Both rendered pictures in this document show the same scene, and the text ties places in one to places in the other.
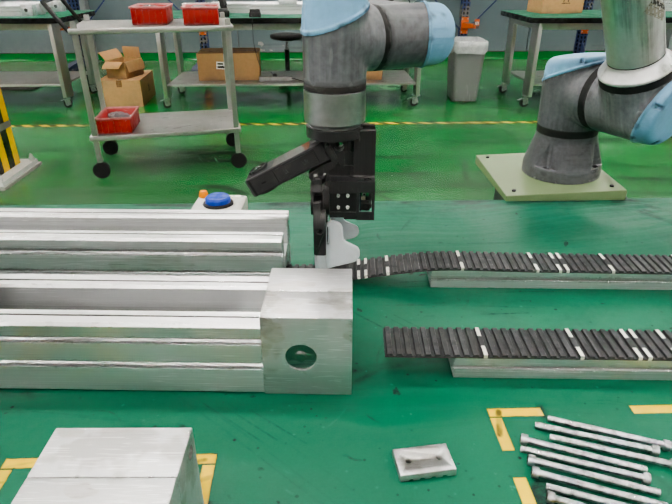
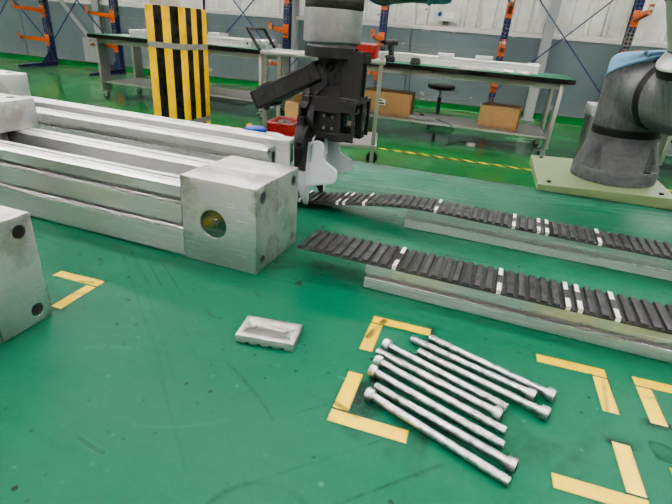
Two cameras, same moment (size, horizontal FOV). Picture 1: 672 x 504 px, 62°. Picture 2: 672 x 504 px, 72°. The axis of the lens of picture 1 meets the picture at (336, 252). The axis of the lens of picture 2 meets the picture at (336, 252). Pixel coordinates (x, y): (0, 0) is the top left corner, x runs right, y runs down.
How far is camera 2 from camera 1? 0.28 m
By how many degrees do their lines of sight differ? 16
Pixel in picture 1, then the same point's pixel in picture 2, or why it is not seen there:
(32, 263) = not seen: hidden behind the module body
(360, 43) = not seen: outside the picture
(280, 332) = (196, 193)
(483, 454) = (336, 346)
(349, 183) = (332, 102)
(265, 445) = (148, 286)
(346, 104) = (334, 18)
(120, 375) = (79, 213)
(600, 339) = (532, 283)
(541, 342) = (464, 272)
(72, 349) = (47, 181)
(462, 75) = not seen: hidden behind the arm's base
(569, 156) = (618, 156)
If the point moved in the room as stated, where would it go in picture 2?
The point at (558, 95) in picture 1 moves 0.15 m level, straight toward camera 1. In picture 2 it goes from (615, 90) to (593, 93)
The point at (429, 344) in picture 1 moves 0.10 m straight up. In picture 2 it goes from (347, 248) to (355, 155)
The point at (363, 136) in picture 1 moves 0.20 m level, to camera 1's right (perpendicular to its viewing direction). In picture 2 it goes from (352, 57) to (517, 73)
